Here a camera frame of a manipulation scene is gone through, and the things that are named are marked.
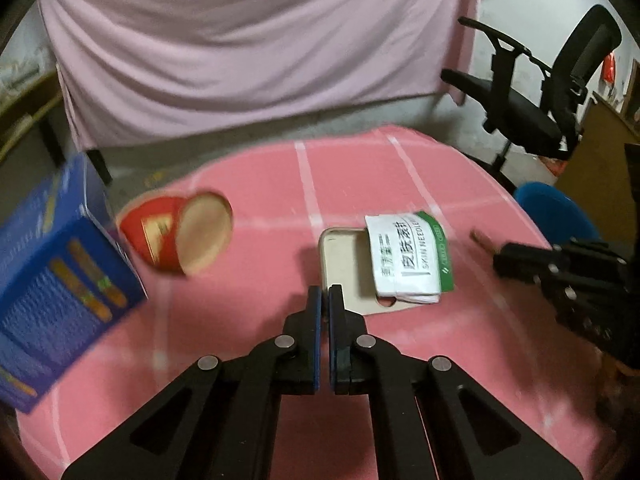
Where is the white packet with green edge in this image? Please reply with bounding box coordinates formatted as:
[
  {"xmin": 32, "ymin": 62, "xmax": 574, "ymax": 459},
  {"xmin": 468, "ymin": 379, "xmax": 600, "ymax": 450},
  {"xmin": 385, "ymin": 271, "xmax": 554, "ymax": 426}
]
[{"xmin": 364, "ymin": 210, "xmax": 456, "ymax": 306}]

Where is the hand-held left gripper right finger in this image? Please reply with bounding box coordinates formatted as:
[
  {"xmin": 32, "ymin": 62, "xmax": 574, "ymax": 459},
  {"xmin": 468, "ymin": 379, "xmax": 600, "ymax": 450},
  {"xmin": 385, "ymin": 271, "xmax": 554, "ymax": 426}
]
[{"xmin": 327, "ymin": 284, "xmax": 586, "ymax": 480}]

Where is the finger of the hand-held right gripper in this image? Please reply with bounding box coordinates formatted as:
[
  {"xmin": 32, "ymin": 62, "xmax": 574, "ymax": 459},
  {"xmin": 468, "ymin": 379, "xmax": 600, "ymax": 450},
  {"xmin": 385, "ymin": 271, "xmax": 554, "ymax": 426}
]
[
  {"xmin": 552, "ymin": 239, "xmax": 628, "ymax": 281},
  {"xmin": 492, "ymin": 242, "xmax": 626, "ymax": 361}
]

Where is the wooden desk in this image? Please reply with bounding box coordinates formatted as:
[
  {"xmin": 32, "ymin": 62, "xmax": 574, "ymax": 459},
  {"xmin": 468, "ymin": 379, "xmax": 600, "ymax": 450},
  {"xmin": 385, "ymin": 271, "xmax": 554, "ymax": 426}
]
[{"xmin": 555, "ymin": 90, "xmax": 640, "ymax": 241}]

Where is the black table leg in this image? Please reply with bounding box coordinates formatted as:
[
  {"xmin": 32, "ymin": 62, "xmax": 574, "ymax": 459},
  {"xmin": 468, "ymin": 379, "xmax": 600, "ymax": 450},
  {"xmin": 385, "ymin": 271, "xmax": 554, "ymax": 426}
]
[{"xmin": 87, "ymin": 147, "xmax": 113, "ymax": 186}]

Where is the blue cardboard box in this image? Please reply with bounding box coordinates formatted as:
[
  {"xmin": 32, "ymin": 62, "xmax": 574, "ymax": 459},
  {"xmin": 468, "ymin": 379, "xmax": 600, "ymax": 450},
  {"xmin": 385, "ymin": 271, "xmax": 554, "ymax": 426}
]
[{"xmin": 0, "ymin": 152, "xmax": 148, "ymax": 413}]

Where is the beige phone case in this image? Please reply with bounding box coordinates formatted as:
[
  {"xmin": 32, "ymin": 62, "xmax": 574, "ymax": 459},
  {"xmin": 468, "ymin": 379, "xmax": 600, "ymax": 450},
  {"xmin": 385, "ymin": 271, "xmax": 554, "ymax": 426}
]
[{"xmin": 318, "ymin": 226, "xmax": 401, "ymax": 317}]

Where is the black mesh office chair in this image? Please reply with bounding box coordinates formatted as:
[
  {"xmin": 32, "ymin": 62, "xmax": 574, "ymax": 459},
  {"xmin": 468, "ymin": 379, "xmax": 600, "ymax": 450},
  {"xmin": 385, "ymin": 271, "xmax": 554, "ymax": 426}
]
[{"xmin": 440, "ymin": 4, "xmax": 623, "ymax": 196}]

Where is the pink hanging sheet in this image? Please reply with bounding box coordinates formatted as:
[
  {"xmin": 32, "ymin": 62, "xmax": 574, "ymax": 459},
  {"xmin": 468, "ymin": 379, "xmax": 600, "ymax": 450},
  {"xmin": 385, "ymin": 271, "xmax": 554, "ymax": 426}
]
[{"xmin": 37, "ymin": 0, "xmax": 486, "ymax": 151}]

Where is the pink checked tablecloth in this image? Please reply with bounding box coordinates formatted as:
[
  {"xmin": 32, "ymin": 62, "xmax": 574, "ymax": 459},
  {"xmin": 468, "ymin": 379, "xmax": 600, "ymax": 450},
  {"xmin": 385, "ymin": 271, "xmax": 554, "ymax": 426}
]
[{"xmin": 17, "ymin": 127, "xmax": 616, "ymax": 480}]

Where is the framed picture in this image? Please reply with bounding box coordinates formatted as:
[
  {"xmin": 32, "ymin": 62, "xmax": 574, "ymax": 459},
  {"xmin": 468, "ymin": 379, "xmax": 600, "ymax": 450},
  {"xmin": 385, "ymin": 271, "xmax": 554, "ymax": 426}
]
[{"xmin": 620, "ymin": 57, "xmax": 640, "ymax": 121}]

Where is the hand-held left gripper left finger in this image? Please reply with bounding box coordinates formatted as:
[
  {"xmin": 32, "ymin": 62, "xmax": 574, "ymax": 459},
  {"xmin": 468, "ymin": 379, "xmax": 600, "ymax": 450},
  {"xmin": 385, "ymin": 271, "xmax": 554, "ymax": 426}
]
[{"xmin": 60, "ymin": 285, "xmax": 323, "ymax": 480}]

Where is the wooden shelf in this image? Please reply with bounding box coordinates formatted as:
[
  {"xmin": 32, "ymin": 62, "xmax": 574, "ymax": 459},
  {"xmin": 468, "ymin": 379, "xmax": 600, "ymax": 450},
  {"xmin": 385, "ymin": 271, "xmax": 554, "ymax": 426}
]
[{"xmin": 0, "ymin": 67, "xmax": 66, "ymax": 161}]

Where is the blue plastic bucket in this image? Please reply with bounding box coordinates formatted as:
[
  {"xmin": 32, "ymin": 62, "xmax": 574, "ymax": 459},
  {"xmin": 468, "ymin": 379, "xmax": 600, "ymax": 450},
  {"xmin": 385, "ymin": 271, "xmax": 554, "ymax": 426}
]
[{"xmin": 514, "ymin": 182, "xmax": 603, "ymax": 248}]

